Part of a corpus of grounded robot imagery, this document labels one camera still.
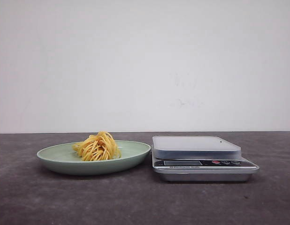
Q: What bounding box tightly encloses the yellow vermicelli noodle bundle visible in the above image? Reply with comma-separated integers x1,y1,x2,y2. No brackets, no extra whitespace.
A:
72,131,122,161

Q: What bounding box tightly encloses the silver digital kitchen scale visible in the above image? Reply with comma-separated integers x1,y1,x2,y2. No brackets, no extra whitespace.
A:
152,136,259,182

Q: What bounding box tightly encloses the light green plate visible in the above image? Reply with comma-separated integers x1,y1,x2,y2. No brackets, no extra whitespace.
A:
37,140,151,175

